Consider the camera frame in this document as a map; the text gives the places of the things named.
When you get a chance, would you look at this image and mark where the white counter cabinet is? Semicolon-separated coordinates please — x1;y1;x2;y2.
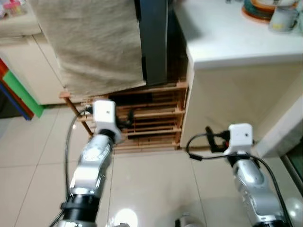
171;0;303;148

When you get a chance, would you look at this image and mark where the cream cabinet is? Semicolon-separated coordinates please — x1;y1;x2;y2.
0;17;67;105

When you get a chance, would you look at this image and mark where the green red blue board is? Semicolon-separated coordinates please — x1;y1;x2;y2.
0;58;44;120

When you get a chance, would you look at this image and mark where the wooden slatted pallet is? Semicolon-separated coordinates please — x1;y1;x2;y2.
59;79;190;153

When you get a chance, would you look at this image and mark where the stack of coloured plates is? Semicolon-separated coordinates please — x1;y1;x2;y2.
241;0;277;23

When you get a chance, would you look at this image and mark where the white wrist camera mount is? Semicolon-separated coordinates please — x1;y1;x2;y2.
92;99;123;141
223;123;254;157

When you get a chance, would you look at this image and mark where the grey mug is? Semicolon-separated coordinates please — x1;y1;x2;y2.
268;4;302;34

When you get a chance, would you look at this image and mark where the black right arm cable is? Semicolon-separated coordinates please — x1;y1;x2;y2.
185;133;295;227

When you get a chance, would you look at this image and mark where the pink plastic container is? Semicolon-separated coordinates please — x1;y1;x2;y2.
0;0;27;19

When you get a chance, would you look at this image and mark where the beige towel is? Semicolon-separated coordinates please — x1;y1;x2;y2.
27;0;146;96

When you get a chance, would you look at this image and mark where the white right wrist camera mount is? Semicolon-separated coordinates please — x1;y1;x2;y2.
223;123;254;157

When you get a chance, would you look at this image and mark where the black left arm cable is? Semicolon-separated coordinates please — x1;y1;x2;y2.
50;106;94;227

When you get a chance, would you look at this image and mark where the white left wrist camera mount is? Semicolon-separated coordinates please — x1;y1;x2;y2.
92;99;123;141

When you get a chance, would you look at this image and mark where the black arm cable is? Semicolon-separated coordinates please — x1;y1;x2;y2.
185;133;295;227
50;106;94;227

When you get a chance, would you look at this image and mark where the grey fridge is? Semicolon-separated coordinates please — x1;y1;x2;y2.
134;0;171;87

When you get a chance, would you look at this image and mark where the glass sliding door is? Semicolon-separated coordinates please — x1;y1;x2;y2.
282;137;303;197

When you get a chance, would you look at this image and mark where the silver right robot leg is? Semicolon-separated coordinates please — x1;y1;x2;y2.
175;214;205;227

